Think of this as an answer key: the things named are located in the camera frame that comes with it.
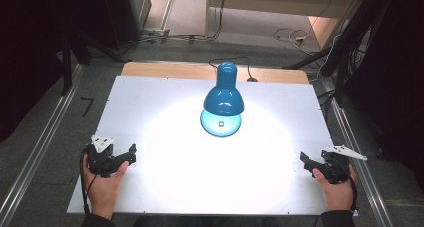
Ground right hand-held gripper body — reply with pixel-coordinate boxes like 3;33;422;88
319;144;368;185

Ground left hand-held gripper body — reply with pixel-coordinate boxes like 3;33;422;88
86;134;130;179

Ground blue desk lamp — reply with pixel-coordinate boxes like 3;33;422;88
199;61;245;138

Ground person's right hand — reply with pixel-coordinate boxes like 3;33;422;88
312;163;360;212

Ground person's left hand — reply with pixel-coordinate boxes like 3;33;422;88
82;153;131;221

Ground black metal stand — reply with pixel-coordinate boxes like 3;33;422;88
59;30;129;96
282;0;393;103

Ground grey power strip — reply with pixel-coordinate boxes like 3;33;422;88
142;27;172;38

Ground dark cabinet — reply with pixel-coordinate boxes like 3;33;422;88
71;0;153;51

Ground aluminium rail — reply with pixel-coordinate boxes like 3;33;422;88
0;64;87;227
320;76;396;227

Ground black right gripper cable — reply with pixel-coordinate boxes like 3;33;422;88
338;158;359;212

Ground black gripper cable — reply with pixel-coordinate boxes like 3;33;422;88
79;144;98;217
338;158;359;212

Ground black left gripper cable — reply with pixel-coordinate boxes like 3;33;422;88
79;144;98;217

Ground black lamp cable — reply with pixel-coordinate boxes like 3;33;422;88
208;56;259;83

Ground white floor cable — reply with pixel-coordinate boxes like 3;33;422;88
272;27;313;56

